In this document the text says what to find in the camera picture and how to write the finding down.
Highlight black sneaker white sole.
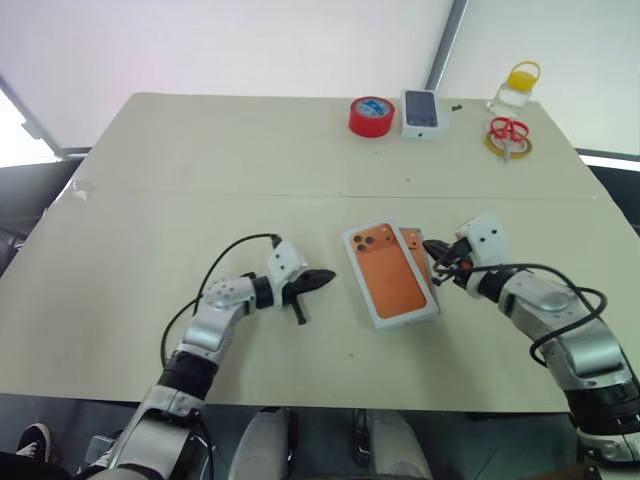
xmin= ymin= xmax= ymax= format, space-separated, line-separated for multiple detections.
xmin=15 ymin=422 xmax=54 ymax=464

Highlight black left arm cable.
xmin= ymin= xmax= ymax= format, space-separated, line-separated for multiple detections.
xmin=159 ymin=232 xmax=282 ymax=369

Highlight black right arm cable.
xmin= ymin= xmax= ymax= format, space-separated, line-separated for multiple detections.
xmin=432 ymin=261 xmax=609 ymax=370

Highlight white box lid orange print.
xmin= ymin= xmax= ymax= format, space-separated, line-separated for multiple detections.
xmin=342 ymin=216 xmax=445 ymax=332

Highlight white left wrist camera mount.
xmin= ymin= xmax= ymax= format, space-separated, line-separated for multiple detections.
xmin=265 ymin=240 xmax=309 ymax=297

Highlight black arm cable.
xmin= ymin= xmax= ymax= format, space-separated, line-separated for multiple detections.
xmin=159 ymin=232 xmax=282 ymax=369
xmin=432 ymin=261 xmax=609 ymax=370

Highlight red handled scissors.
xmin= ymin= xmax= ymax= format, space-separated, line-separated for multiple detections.
xmin=488 ymin=116 xmax=532 ymax=164

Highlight red tape roll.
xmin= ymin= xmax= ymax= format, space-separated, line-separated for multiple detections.
xmin=348 ymin=95 xmax=398 ymax=138

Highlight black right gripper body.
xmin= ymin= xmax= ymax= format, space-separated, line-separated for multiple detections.
xmin=443 ymin=238 xmax=475 ymax=282

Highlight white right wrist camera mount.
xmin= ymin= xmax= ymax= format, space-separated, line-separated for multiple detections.
xmin=453 ymin=213 xmax=508 ymax=267

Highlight yellow tape roll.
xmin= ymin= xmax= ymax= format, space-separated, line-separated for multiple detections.
xmin=482 ymin=129 xmax=535 ymax=159

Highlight clear jar yellow lid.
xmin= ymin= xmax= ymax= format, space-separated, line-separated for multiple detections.
xmin=485 ymin=60 xmax=544 ymax=118

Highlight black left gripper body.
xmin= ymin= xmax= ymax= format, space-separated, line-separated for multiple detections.
xmin=281 ymin=271 xmax=316 ymax=307

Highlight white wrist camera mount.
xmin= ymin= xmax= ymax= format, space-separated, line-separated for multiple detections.
xmin=453 ymin=213 xmax=508 ymax=267
xmin=265 ymin=240 xmax=309 ymax=297

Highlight white box dark phone print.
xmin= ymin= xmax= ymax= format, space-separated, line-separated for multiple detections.
xmin=399 ymin=88 xmax=450 ymax=142

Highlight grey rounded robot leg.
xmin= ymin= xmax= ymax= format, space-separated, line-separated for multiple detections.
xmin=353 ymin=407 xmax=434 ymax=480
xmin=227 ymin=407 xmax=299 ymax=480

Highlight grey metal frame pole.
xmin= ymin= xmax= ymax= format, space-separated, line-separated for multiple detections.
xmin=423 ymin=0 xmax=470 ymax=92

